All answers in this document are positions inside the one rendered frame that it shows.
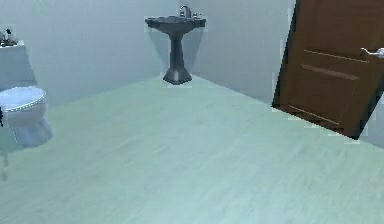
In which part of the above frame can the dark grey pedestal sink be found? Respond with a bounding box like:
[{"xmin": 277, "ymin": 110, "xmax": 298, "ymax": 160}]
[{"xmin": 144, "ymin": 15, "xmax": 207, "ymax": 86}]

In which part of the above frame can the silver sink faucet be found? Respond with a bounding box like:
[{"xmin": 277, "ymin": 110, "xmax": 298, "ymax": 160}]
[{"xmin": 178, "ymin": 4, "xmax": 202, "ymax": 19}]

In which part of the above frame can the small dark object on tank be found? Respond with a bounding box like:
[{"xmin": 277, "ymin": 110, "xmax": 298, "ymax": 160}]
[{"xmin": 0, "ymin": 28, "xmax": 19, "ymax": 48}]

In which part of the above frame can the silver door lever handle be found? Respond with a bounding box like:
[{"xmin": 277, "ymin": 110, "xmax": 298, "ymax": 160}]
[{"xmin": 360, "ymin": 46, "xmax": 384, "ymax": 60}]

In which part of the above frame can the brown wooden room door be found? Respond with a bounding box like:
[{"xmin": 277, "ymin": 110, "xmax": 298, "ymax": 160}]
[{"xmin": 271, "ymin": 0, "xmax": 384, "ymax": 140}]

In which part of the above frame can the white toilet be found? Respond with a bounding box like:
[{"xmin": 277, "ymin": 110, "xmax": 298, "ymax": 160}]
[{"xmin": 0, "ymin": 42, "xmax": 54, "ymax": 149}]

